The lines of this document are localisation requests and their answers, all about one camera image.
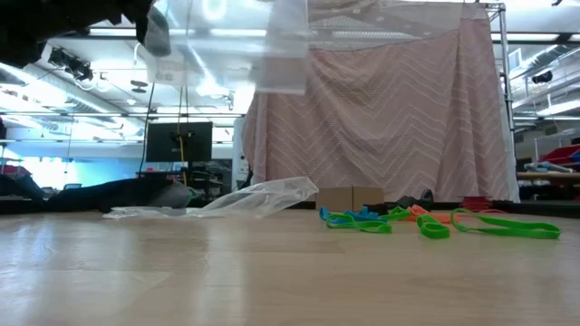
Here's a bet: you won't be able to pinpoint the pink chevron cloth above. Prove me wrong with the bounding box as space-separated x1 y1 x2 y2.
242 2 520 204

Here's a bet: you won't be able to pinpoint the orange rubber band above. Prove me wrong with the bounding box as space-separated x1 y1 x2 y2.
405 204 454 225

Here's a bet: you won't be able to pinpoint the small cardboard box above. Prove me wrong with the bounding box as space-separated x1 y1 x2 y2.
315 185 385 212

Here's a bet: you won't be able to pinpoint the white cabinet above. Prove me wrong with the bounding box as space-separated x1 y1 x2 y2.
231 116 255 191

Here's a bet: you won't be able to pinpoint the black computer monitor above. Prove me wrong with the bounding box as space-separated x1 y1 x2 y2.
145 120 214 163

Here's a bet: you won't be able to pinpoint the black ceiling track lights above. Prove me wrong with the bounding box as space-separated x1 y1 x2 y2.
47 46 95 83

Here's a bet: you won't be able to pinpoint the yellow hanging cable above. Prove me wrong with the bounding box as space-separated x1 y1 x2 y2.
178 85 188 187

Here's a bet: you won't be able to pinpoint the silver metal rack pole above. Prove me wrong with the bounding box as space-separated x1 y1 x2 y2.
475 2 521 204

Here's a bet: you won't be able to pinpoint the red storage bin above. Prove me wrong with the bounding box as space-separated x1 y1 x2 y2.
538 143 580 166

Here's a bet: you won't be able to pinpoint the long green rubber band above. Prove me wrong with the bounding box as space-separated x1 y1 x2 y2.
450 206 562 240

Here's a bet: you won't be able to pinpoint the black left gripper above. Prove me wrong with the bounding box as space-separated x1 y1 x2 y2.
115 0 172 58

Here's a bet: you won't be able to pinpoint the black aluminium table frame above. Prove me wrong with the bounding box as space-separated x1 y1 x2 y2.
0 198 580 218

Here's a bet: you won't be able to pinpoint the clear plastic bag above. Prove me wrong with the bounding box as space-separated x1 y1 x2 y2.
102 206 200 222
189 176 321 219
147 0 312 96

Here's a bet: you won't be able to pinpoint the red black tape roll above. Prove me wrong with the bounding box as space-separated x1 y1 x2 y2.
459 196 495 213

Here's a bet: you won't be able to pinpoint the black ceiling spotlight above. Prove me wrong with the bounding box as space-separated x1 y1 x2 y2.
531 70 555 86

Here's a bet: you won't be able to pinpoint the wooden side table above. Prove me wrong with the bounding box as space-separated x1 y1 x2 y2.
516 170 580 184

